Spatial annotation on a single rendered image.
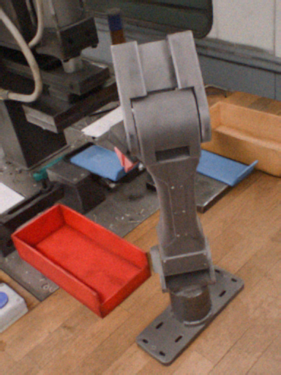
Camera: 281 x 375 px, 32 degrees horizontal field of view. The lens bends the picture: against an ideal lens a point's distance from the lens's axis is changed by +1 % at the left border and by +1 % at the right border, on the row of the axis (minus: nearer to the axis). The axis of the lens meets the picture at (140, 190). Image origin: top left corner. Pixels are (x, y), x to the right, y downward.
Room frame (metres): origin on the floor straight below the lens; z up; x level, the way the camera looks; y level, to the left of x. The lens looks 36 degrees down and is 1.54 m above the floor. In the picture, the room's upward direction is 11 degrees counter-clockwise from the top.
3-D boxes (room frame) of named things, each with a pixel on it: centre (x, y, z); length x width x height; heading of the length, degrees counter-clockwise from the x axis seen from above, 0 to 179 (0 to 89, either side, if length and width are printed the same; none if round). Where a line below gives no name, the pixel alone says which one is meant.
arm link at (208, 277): (0.53, -0.04, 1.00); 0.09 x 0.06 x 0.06; 89
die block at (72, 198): (0.94, 0.08, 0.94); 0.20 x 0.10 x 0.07; 129
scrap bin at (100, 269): (0.68, 0.13, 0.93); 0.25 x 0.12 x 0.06; 39
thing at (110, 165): (0.88, 0.06, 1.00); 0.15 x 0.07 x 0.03; 40
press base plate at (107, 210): (1.01, 0.11, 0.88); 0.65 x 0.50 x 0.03; 129
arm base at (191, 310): (0.52, -0.04, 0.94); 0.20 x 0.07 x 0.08; 129
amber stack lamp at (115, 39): (1.21, -0.02, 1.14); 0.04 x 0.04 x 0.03
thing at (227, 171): (0.88, -0.18, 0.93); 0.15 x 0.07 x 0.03; 38
